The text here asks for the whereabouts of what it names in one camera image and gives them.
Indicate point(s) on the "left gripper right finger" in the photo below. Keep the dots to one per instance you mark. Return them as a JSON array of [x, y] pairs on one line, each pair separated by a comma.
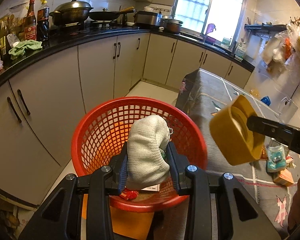
[[238, 215]]

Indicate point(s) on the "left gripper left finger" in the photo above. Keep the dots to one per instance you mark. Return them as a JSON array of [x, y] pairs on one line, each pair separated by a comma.
[[60, 215]]

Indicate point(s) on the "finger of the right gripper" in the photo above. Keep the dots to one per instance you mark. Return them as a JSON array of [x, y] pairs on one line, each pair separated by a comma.
[[283, 133]]

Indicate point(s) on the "yellow square container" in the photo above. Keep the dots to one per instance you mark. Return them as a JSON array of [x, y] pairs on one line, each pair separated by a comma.
[[229, 130]]

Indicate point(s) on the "long white medicine box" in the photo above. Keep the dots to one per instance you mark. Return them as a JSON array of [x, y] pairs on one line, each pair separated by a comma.
[[153, 188]]

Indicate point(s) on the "red snack packaging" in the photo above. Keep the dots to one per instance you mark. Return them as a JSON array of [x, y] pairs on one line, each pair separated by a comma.
[[128, 194]]

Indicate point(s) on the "red mesh basket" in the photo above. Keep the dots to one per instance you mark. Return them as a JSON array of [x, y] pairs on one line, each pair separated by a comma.
[[103, 132]]

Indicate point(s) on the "white knitted cloth bundle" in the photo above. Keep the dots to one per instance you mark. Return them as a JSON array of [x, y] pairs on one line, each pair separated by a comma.
[[146, 148]]

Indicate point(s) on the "green tissue pack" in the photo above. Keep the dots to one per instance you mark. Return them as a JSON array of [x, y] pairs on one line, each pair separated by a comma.
[[276, 159]]

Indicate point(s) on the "orange box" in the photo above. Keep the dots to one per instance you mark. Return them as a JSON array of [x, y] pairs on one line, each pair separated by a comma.
[[283, 177]]

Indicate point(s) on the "kitchen base cabinets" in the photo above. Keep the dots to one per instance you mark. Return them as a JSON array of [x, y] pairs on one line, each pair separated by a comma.
[[45, 94]]

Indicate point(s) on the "clear glass pitcher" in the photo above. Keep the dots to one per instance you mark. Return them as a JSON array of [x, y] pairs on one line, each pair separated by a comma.
[[286, 110]]

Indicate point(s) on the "grey patterned tablecloth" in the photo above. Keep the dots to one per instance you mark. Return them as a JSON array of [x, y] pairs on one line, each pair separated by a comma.
[[215, 163]]

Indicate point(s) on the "blue plastic bag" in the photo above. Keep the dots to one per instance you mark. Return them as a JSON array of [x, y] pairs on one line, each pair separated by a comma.
[[266, 100]]

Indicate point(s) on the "hanging plastic bags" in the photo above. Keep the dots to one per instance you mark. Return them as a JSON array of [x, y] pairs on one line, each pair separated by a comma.
[[284, 48]]

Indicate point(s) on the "purple item at window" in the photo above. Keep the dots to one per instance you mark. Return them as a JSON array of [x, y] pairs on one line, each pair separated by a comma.
[[210, 28]]

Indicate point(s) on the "brown pot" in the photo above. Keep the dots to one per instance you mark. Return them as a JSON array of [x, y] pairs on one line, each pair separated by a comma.
[[171, 25]]

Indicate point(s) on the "green cloth on counter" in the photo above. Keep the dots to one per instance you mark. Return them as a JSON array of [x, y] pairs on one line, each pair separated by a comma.
[[19, 49]]

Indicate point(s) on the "dark soy sauce bottle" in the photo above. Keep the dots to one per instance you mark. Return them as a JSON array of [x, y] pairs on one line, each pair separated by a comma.
[[43, 21]]

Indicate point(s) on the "steel rice cooker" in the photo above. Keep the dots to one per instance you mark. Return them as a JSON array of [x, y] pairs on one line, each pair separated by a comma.
[[147, 18]]

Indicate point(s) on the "red label sauce bottle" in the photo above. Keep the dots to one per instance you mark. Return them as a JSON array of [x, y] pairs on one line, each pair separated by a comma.
[[30, 31]]

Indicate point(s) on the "covered steel wok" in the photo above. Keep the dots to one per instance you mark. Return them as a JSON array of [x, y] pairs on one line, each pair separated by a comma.
[[75, 11]]

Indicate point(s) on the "black frying pan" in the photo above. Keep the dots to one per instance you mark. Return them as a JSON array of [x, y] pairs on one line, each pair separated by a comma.
[[106, 15]]

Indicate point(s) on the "wall shelf rack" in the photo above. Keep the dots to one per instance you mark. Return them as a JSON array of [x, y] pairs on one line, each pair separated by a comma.
[[264, 28]]

